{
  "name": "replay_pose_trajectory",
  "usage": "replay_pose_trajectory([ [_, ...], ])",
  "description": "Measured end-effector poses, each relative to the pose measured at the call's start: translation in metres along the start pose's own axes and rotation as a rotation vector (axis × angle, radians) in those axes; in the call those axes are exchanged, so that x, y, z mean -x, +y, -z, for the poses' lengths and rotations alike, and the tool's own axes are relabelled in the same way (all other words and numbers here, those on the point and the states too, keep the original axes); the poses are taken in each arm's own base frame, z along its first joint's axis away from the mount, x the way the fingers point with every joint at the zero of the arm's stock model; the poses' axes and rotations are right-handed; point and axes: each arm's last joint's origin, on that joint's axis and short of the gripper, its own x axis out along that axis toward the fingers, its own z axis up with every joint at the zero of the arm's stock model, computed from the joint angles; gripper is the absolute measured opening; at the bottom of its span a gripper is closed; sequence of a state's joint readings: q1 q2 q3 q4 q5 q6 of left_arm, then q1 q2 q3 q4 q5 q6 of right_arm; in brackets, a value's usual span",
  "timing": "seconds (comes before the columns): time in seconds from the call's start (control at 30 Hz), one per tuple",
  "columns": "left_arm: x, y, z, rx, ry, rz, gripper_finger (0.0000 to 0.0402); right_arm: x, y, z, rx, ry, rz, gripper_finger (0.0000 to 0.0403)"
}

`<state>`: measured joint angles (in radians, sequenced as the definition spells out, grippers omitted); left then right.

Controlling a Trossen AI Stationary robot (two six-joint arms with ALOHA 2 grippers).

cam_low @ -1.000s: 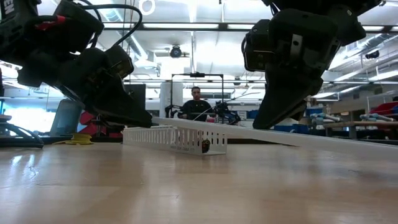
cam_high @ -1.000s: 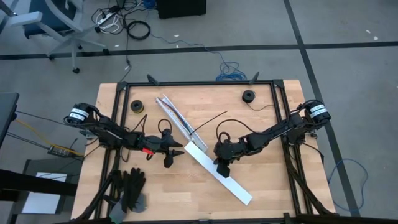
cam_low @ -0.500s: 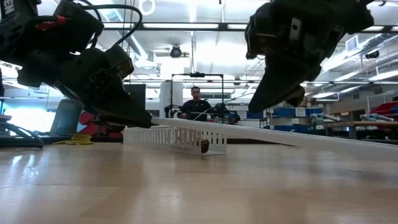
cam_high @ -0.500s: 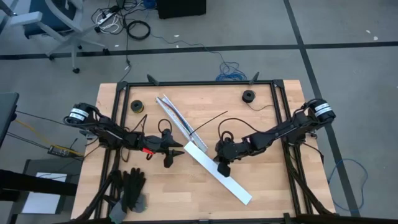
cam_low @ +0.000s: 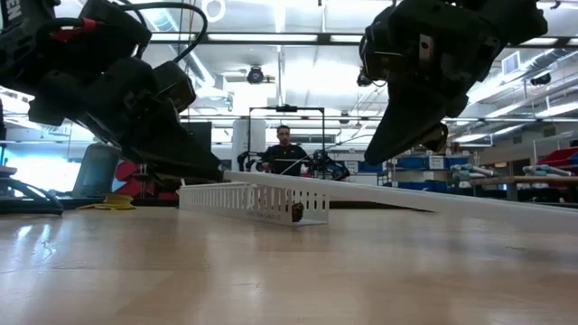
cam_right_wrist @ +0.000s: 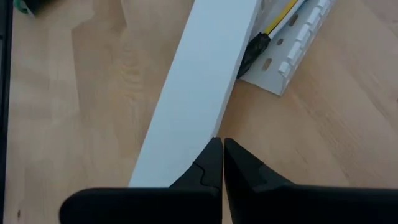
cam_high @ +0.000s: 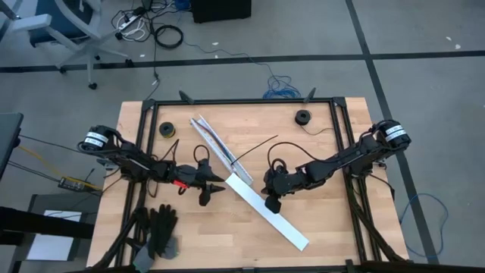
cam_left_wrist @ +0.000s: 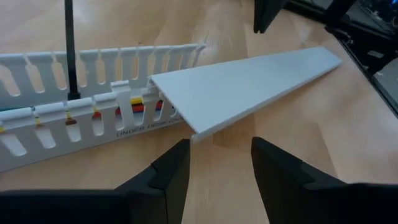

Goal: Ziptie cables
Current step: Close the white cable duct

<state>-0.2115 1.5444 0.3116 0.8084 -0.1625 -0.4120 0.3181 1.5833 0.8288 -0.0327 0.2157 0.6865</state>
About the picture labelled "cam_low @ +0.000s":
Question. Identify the black ceiling box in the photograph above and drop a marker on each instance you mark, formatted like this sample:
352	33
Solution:
540	80

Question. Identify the red zigzag panel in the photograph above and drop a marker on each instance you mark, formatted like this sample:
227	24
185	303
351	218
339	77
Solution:
126	176

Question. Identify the black ceiling camera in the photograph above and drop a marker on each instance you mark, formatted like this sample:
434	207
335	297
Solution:
255	75

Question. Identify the white raceway cover strip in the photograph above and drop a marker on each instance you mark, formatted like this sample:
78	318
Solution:
406	196

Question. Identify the grey foam roll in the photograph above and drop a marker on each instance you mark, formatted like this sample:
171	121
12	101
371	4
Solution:
546	170
478	170

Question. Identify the black aluminium frame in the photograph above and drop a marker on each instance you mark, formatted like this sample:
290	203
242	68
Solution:
361	204

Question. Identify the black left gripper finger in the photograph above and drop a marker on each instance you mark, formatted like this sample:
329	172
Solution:
180	158

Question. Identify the red storage bin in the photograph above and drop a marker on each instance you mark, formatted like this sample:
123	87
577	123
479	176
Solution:
560	158

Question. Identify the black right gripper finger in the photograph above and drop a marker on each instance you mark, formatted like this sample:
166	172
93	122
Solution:
437	137
402	131

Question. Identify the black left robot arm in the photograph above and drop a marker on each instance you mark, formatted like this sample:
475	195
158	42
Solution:
36	40

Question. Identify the person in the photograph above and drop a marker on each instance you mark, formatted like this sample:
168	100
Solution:
284	158

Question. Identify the black bench robot arm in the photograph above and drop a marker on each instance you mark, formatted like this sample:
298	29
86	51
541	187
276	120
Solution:
329	167
246	160

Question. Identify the wooden workbench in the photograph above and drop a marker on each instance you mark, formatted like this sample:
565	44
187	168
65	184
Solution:
542	179

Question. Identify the tall black station frame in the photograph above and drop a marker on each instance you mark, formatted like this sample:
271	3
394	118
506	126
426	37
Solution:
286	108

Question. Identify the blue storage bin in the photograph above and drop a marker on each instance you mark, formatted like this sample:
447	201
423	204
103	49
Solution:
435	185
412	163
457	162
371	167
405	185

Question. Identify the black overhead camera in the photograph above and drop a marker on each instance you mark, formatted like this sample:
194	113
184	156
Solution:
363	80

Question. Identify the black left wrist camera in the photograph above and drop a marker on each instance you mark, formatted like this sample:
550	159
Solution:
174	86

